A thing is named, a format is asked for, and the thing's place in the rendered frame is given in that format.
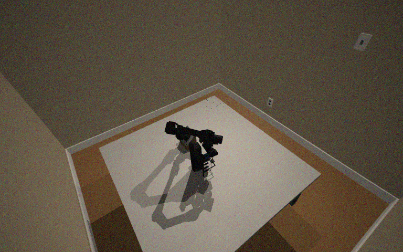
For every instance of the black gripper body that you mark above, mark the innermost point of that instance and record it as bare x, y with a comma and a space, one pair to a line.
211, 151

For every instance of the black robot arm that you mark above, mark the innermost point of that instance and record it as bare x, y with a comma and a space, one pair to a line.
184, 133

